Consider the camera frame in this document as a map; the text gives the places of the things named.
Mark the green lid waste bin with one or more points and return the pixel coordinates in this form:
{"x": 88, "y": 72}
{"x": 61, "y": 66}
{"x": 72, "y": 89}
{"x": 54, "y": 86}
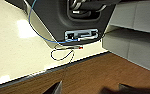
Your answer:
{"x": 137, "y": 15}

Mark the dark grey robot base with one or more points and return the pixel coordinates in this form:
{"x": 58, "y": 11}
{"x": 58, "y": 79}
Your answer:
{"x": 57, "y": 16}

